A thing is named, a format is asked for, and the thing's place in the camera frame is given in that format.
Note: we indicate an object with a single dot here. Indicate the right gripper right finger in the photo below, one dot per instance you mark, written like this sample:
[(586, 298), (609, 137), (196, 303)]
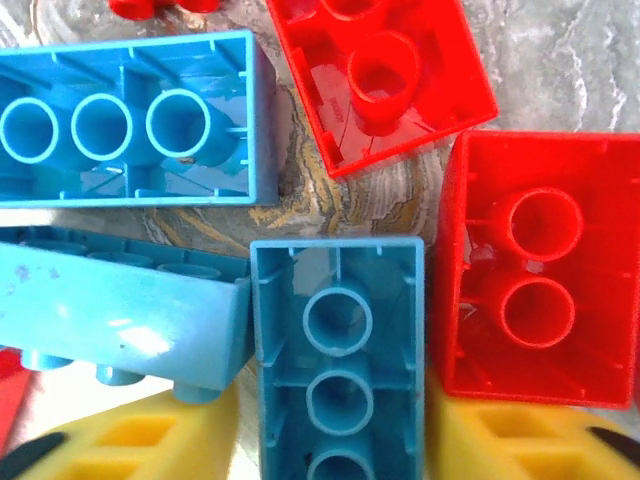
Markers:
[(500, 440)]

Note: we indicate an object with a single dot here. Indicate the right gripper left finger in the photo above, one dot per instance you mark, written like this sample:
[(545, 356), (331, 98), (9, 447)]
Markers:
[(150, 450)]

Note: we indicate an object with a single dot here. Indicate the long blue lego brick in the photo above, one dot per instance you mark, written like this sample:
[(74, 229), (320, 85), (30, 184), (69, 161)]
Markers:
[(50, 65), (340, 412), (100, 310)]

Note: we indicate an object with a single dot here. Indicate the red lego brick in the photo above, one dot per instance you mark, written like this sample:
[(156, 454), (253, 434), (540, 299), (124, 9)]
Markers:
[(450, 75), (600, 225), (150, 6), (10, 395)]

